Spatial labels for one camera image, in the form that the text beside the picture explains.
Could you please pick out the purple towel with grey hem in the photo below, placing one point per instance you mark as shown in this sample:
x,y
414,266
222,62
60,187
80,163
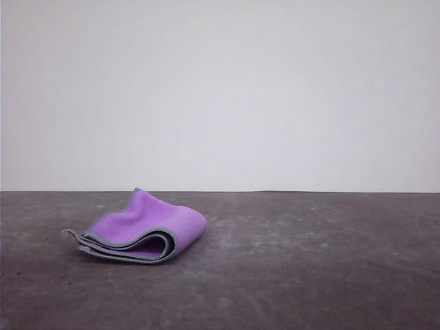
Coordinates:
x,y
154,220

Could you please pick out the grey table cloth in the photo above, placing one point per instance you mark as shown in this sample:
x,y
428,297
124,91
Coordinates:
x,y
240,295

